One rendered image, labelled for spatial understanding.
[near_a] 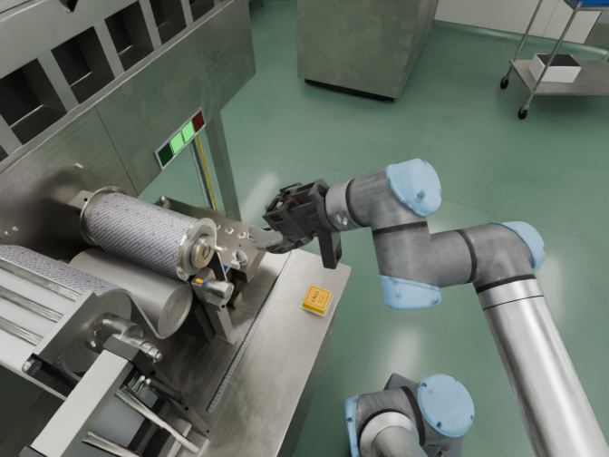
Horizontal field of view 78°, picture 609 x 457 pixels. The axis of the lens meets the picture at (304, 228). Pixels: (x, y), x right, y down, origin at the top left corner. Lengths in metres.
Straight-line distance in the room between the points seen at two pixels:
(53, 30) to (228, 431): 0.95
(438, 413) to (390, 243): 0.45
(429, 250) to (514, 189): 2.63
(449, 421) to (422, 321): 1.40
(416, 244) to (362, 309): 1.70
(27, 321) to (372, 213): 0.50
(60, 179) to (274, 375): 0.70
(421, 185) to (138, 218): 0.61
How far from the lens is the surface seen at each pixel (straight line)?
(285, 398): 1.07
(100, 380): 0.57
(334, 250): 0.66
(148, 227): 0.87
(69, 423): 0.57
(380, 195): 0.50
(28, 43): 0.93
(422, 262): 0.50
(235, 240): 1.15
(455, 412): 0.88
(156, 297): 0.85
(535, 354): 0.54
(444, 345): 2.21
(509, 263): 0.55
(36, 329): 0.65
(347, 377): 2.03
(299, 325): 1.13
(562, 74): 3.94
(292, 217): 0.60
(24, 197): 0.96
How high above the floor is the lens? 1.93
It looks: 51 degrees down
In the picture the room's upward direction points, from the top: straight up
